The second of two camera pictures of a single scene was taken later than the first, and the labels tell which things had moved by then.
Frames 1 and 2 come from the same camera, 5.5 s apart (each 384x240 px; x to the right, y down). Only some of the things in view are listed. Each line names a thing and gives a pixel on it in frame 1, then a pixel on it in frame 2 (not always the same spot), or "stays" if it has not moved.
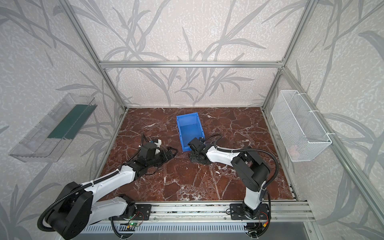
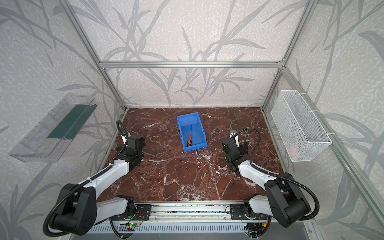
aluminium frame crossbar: [191, 64] stays
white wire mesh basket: [302, 136] stays
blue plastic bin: [189, 128] stays
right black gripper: [195, 154] -> [229, 146]
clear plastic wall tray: [51, 135] stays
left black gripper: [163, 154] -> [137, 143]
